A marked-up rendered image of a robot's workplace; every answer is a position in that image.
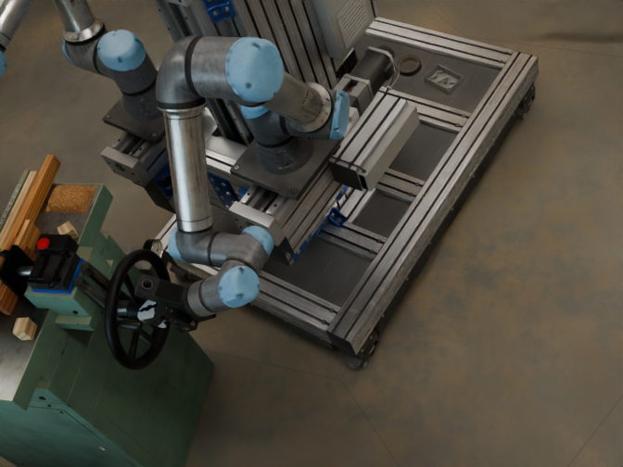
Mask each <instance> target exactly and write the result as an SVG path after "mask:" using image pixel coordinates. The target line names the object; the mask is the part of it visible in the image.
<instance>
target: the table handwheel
mask: <svg viewBox="0 0 623 467"><path fill-rule="evenodd" d="M140 260H145V261H147V262H149V263H150V264H151V265H152V266H153V267H154V269H155V271H156V273H157V275H158V277H159V278H160V279H162V280H165V281H168V282H171V278H170V275H169V272H168V270H167V267H166V265H165V263H164V262H163V260H162V259H161V258H160V257H159V255H157V254H156V253H155V252H153V251H151V250H149V249H143V248H142V249H136V250H134V251H132V252H131V253H129V254H128V255H126V256H125V257H124V258H123V259H122V260H121V262H120V263H119V265H118V266H117V268H116V270H115V271H114V273H113V275H112V277H111V280H110V282H109V285H108V291H107V295H106V301H105V309H102V312H101V314H104V324H105V332H106V338H107V341H108V346H109V349H110V351H111V353H112V355H113V357H114V358H115V360H116V361H117V362H118V363H119V364H120V365H121V366H122V367H124V368H126V369H128V370H134V371H136V370H141V369H144V368H145V367H147V366H148V365H149V364H151V363H152V362H153V361H154V360H155V359H156V358H157V356H158V355H159V353H160V351H161V350H162V349H163V347H164V344H165V342H166V340H167V337H168V334H169V331H170V327H171V323H170V322H169V321H166V322H164V323H165V324H166V326H167V327H165V328H160V327H159V329H158V332H157V335H156V337H155V340H154V342H153V344H152V345H151V347H150V349H149V350H148V351H147V352H146V354H145V355H143V356H142V357H140V358H137V359H136V358H135V354H136V349H137V344H138V338H139V335H140V330H139V331H133V336H132V342H131V345H130V350H129V355H128V354H127V353H126V352H125V350H124V349H123V347H122V345H121V341H120V337H119V332H118V325H117V314H118V315H123V316H128V317H129V319H130V320H139V319H138V317H137V315H138V312H139V310H140V308H141V307H142V306H143V305H144V304H145V303H146V301H147V299H144V298H141V297H137V296H136V295H135V293H134V290H135V288H134V285H133V283H132V281H131V278H130V276H129V274H128V271H129V270H130V269H131V268H132V266H133V265H134V264H135V263H136V262H138V261H140ZM123 282H124V283H125V285H126V287H127V289H128V291H129V293H130V295H131V299H130V300H129V301H126V300H119V295H120V291H121V286H122V283H123ZM139 321H140V320H139Z"/></svg>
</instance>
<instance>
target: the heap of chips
mask: <svg viewBox="0 0 623 467"><path fill-rule="evenodd" d="M96 188H97V186H86V185H80V184H63V185H57V186H56V188H55V189H54V191H53V192H52V194H51V196H50V198H49V200H48V204H47V206H46V209H45V211H44V212H71V213H86V211H87V209H88V207H89V205H90V203H91V200H92V198H93V196H94V193H95V190H96Z"/></svg>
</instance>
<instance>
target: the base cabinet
mask: <svg viewBox="0 0 623 467"><path fill-rule="evenodd" d="M176 327H179V326H175V325H174V324H172V323H171V327H170V331H169V334H168V337H167V340H166V342H165V344H164V347H163V349H162V350H161V351H160V353H159V355H158V356H157V358H156V359H155V360H154V361H153V362H152V363H151V364H149V365H148V366H147V367H145V368H144V369H141V370H136V371H134V370H128V369H126V368H124V367H122V366H121V365H120V364H119V363H118V362H117V361H116V360H115V358H114V357H113V355H112V353H111V351H110V349H109V346H108V341H107V338H106V332H105V324H104V314H101V315H100V317H99V320H98V322H97V325H96V328H95V330H94V331H93V334H92V336H91V339H90V342H89V344H88V347H87V349H86V351H85V354H84V356H83V361H82V363H81V366H80V368H79V371H78V373H77V375H76V378H75V380H74V383H73V386H72V388H71V391H70V394H69V397H68V399H67V402H66V403H65V404H63V403H55V402H46V401H38V400H31V401H30V404H29V406H28V409H27V410H26V411H23V410H8V409H0V456H1V457H3V458H4V459H6V460H7V461H10V462H11V463H13V464H15V465H16V466H18V467H185V464H186V461H187V457H188V454H189V450H190V448H191V444H192V441H193V437H194V434H195V431H196V428H197V422H198V418H199V415H200V412H201V409H202V406H203V402H204V399H205V396H206V393H207V389H208V386H209V382H210V377H211V374H212V370H213V367H214V364H213V363H212V361H211V360H210V359H209V357H208V356H207V355H206V354H205V352H204V351H203V350H202V349H201V347H200V346H199V345H198V344H197V342H196V341H195V340H194V338H193V337H192V336H191V335H190V333H188V332H187V333H184V334H182V333H180V332H178V331H176V330H174V328H176ZM118 332H119V337H120V341H121V345H122V347H123V349H124V350H125V352H126V353H127V354H128V355H129V350H130V345H131V342H132V336H133V333H132V332H130V331H129V330H126V329H122V328H119V327H118Z"/></svg>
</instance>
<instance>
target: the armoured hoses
mask: <svg viewBox="0 0 623 467"><path fill-rule="evenodd" d="M80 271H82V272H84V273H86V274H87V276H89V277H90V278H92V280H94V281H95V282H96V283H97V284H99V285H100V286H101V287H103V288H104V289H105V290H106V291H108V285H109V282H110V280H109V279H108V278H107V277H106V276H104V275H103V274H102V273H101V272H100V271H98V270H97V269H96V268H95V267H94V266H93V265H92V264H90V263H89V262H87V261H84V262H82V264H81V265H80ZM73 284H74V285H75V286H76V287H78V288H80V290H82V291H83V292H84V293H85V294H86V295H87V296H88V297H90V298H91V299H92V300H93V301H94V302H95V303H96V304H97V305H99V306H100V307H101V308H102V309H105V301H106V298H105V297H104V296H103V295H102V294H101V293H100V292H98V291H97V290H96V289H95V288H94V287H93V286H91V285H90V284H89V283H88V282H87V281H86V280H84V279H83V278H82V276H78V277H76V278H75V279H74V281H73ZM130 299H131V298H130V297H129V296H128V295H127V294H125V293H124V292H123V291H122V290H121V291H120V295H119V300H126V301H129V300H130ZM122 320H130V319H129V317H128V316H123V315H118V314H117V321H122ZM148 325H150V324H148ZM150 326H151V327H152V328H154V330H153V332H152V334H151V335H150V334H148V333H147V332H146V331H145V330H143V329H141V330H140V335H139V339H140V340H141V341H143V342H144V343H145V344H146V345H148V346H150V347H151V345H152V344H153V342H154V340H155V337H156V335H157V332H158V329H159V327H158V326H152V325H150Z"/></svg>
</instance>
